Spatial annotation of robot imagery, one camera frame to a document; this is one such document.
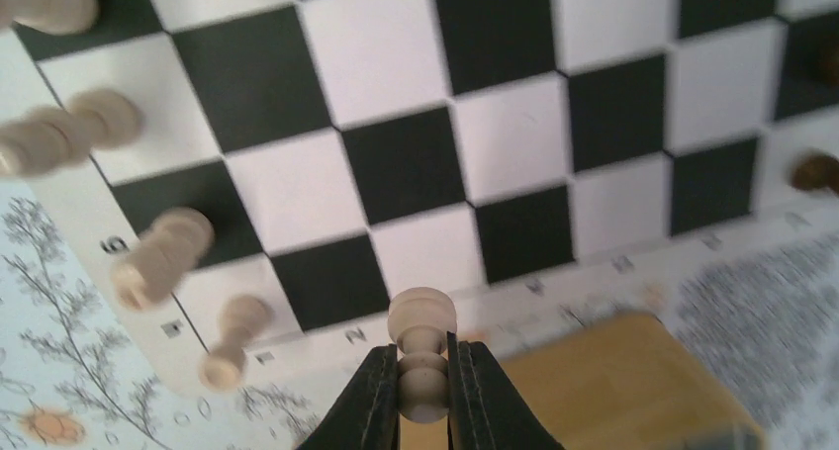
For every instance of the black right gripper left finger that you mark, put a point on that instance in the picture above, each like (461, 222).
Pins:
(365, 414)

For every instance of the black white chessboard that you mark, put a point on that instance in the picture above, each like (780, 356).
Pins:
(346, 150)

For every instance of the gold metal tin tray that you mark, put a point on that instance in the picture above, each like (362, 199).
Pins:
(627, 383)

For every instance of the dark wooden chess piece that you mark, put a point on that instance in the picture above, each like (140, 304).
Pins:
(816, 172)

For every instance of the light wooden chess piece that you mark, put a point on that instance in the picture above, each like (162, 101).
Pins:
(53, 17)

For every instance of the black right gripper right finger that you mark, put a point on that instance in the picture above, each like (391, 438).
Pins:
(486, 411)

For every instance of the light wooden corner rook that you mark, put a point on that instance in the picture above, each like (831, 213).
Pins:
(241, 320)

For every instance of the floral patterned table mat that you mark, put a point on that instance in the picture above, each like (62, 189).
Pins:
(757, 303)

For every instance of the light wooden knight piece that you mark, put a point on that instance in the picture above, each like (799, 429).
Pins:
(170, 248)

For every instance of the light wooden pawn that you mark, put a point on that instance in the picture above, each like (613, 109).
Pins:
(50, 138)
(419, 321)

